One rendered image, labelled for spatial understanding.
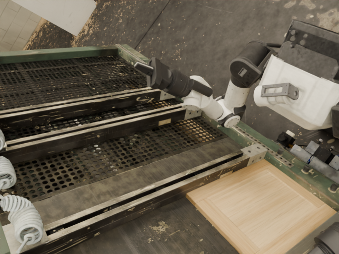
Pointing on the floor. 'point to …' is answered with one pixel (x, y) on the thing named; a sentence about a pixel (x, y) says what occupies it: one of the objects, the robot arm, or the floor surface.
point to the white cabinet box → (62, 12)
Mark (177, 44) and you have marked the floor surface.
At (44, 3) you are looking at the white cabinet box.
